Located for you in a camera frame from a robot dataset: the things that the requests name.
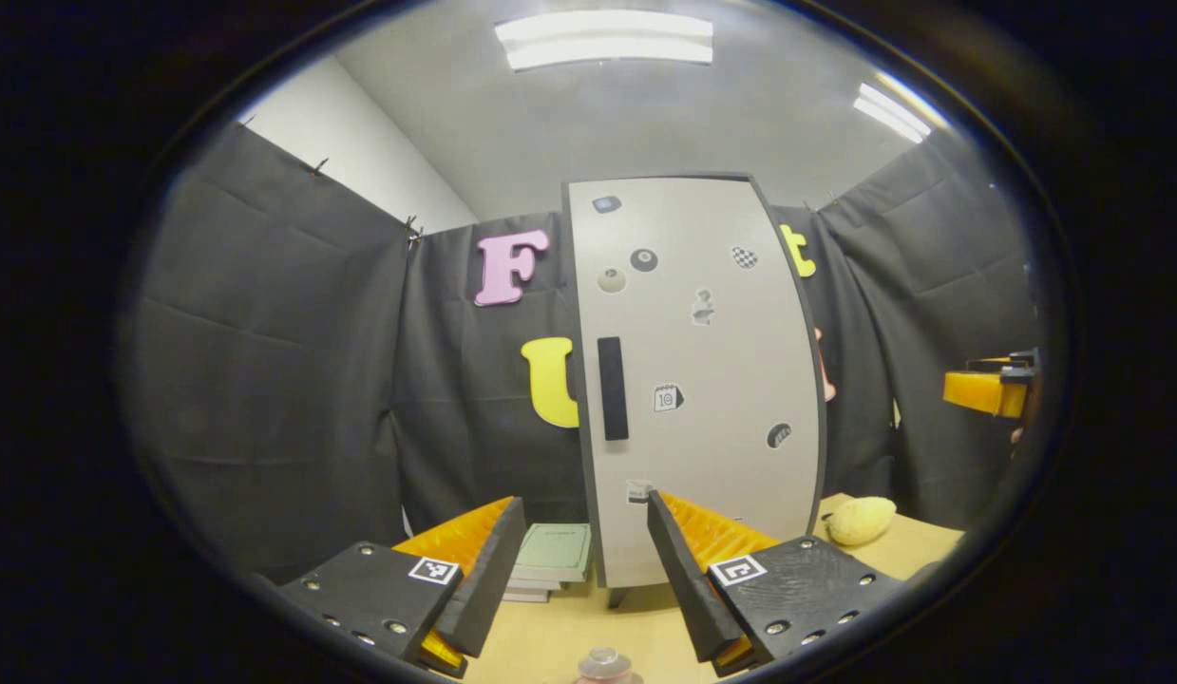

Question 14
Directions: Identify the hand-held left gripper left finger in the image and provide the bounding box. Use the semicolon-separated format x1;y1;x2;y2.
276;496;529;679

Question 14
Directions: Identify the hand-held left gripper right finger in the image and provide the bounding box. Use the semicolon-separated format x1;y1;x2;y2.
647;490;917;677

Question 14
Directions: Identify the grey cabinet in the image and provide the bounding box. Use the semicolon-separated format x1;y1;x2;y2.
560;171;829;610

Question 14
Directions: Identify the clear bottle pink label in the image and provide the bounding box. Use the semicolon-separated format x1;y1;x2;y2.
577;647;644;684

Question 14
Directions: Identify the black cabinet door handle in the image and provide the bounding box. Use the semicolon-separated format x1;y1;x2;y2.
597;336;631;442

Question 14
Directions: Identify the beige cabinet door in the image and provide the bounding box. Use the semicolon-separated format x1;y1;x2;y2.
561;174;829;590

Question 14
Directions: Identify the white book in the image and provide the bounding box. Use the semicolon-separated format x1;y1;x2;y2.
501;570;589;604

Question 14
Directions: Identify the yellow lumpy toy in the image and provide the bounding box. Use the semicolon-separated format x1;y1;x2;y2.
827;496;898;546

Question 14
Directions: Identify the small ceiling light panel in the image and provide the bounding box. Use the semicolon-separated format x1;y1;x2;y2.
852;81;934;145

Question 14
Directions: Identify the black backdrop cloth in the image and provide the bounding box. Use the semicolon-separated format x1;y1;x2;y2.
123;119;1050;585

